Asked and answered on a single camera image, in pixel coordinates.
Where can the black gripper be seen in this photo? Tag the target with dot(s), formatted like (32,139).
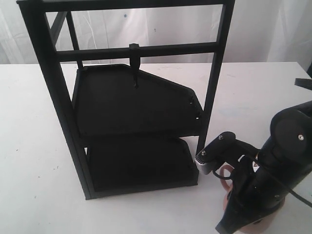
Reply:
(257,193)

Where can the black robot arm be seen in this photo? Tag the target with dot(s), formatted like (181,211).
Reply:
(291,138)

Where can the dark object at table edge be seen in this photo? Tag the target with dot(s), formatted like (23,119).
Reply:
(304,83)

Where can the black metal shelf rack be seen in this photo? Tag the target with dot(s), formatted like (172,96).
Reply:
(122,139)

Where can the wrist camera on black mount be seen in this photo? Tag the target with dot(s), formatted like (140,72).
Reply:
(225,148)

